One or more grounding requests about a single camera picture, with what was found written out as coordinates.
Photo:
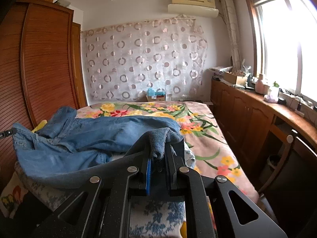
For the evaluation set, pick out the open cardboard box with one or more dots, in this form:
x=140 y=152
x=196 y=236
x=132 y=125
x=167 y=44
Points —
x=236 y=77

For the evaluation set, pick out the cardboard box on bed head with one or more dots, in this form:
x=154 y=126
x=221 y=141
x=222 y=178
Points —
x=158 y=95

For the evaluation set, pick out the circle patterned curtain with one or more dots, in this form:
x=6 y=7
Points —
x=123 y=62

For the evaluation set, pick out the blue denim jeans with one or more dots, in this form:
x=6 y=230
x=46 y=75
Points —
x=68 y=150

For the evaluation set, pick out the window with wooden frame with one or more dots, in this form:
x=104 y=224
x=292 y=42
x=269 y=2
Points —
x=285 y=44

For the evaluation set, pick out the wooden side cabinet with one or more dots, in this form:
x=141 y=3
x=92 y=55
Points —
x=256 y=131

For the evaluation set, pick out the floral bed quilt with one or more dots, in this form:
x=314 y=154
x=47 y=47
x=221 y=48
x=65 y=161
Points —
x=201 y=132

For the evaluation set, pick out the blue white floral blanket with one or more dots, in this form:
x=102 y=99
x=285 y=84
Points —
x=149 y=218

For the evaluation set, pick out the beige side curtain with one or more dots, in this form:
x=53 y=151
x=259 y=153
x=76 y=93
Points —
x=231 y=20

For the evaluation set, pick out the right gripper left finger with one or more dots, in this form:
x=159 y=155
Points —
x=101 y=207

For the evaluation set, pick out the wall air conditioner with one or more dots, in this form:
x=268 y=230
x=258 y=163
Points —
x=201 y=8

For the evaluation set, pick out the pink bottle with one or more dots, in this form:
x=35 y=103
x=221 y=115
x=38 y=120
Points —
x=259 y=85

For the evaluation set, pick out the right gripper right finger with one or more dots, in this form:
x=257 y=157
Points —
x=215 y=207

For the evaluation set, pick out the wooden wardrobe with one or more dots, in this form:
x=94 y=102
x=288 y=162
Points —
x=40 y=61

